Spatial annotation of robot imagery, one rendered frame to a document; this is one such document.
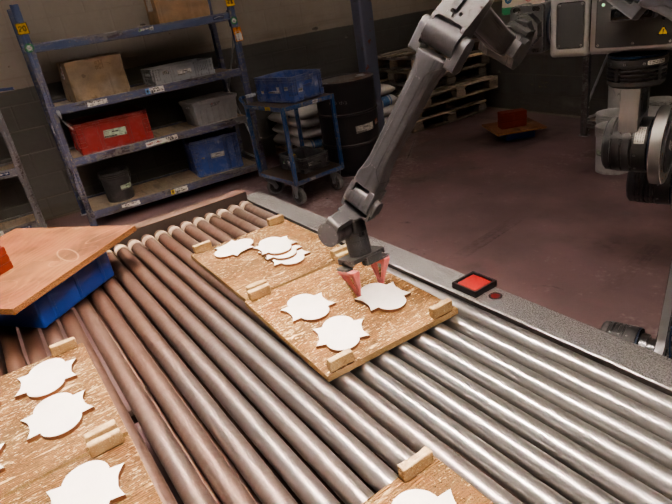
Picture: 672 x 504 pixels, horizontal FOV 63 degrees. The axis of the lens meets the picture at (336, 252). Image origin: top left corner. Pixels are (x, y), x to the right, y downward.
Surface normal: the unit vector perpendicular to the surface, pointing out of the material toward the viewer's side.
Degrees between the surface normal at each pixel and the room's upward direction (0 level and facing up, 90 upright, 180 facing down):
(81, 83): 84
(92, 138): 90
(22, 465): 0
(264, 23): 90
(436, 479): 0
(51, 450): 0
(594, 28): 90
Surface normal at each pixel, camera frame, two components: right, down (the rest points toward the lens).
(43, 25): 0.52, 0.29
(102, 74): 0.69, 0.24
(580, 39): -0.61, 0.42
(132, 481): -0.14, -0.90
